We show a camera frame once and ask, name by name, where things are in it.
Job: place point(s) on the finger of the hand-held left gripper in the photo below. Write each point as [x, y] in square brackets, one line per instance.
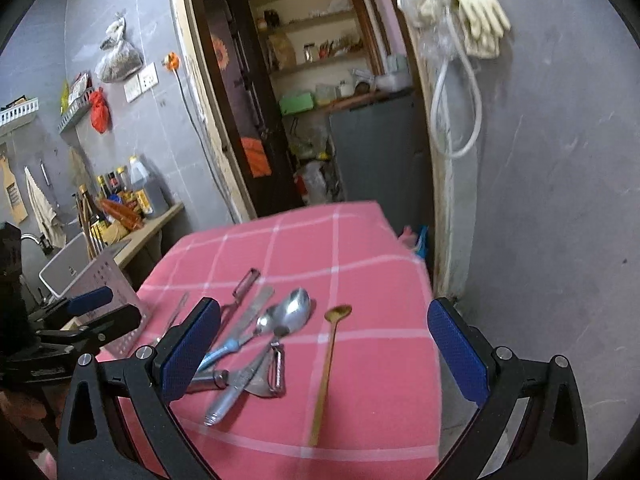
[90, 300]
[117, 319]

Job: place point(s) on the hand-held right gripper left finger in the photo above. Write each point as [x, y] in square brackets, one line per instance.
[192, 347]

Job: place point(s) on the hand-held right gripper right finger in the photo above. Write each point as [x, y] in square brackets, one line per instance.
[457, 355]

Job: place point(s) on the white perforated plastic basket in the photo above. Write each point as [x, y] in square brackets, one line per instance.
[112, 280]

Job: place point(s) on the thin steel utensil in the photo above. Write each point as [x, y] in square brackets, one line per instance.
[172, 316]

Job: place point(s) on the small steel spoon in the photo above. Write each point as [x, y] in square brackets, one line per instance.
[267, 321]

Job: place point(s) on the grey peeler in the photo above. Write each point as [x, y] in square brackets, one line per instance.
[246, 282]

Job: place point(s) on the steel peeler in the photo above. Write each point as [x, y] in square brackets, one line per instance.
[277, 370]

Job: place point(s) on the large steel spoon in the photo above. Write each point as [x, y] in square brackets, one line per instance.
[296, 310]

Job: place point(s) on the long gold spoon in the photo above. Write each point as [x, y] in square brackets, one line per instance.
[327, 360]

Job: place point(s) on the person's left forearm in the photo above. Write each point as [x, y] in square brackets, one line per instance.
[45, 462]

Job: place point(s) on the steel sink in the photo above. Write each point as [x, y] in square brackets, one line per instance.
[65, 265]

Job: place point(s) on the dark bottle with yellow label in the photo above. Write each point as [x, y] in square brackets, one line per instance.
[92, 220]

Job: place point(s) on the steel faucet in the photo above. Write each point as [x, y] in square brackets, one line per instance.
[35, 240]

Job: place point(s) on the kitchen counter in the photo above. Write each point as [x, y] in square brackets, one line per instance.
[150, 232]

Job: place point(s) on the orange snack packet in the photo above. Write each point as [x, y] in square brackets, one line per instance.
[122, 215]

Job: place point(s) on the beige towel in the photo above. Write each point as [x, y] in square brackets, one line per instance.
[45, 210]

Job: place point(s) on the blue plastic item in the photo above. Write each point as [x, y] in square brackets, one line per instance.
[421, 242]

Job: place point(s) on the wooden cutting board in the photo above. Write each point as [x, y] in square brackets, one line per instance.
[15, 195]

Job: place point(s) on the pink checked tablecloth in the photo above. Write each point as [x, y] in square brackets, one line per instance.
[360, 270]

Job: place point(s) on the red bag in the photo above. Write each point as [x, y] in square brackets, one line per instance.
[99, 112]

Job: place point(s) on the orange cloth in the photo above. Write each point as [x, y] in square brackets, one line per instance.
[256, 157]

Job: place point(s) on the white plastic bag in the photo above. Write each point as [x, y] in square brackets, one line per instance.
[312, 180]

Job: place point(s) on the grey metal cabinet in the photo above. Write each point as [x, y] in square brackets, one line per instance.
[375, 150]

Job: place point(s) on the hanging bag of grains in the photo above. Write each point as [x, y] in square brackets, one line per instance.
[118, 60]

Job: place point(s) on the dark door with sunflower sticker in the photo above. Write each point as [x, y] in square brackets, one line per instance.
[240, 110]

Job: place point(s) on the orange plug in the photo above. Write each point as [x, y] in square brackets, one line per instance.
[171, 61]

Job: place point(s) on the green box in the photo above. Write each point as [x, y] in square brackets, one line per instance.
[296, 104]

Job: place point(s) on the metal pot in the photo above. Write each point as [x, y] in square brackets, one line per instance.
[395, 80]

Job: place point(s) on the cream rubber gloves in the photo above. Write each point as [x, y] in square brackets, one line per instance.
[480, 15]

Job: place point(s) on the grey wall rack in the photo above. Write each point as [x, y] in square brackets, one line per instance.
[75, 112]

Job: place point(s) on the white wall rack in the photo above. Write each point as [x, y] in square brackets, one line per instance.
[17, 112]

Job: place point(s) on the wooden door frame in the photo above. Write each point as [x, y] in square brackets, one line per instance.
[210, 125]

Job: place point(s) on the white wall socket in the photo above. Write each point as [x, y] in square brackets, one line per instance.
[132, 90]
[149, 77]

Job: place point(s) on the wooden wall shelf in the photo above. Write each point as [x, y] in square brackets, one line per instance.
[320, 62]

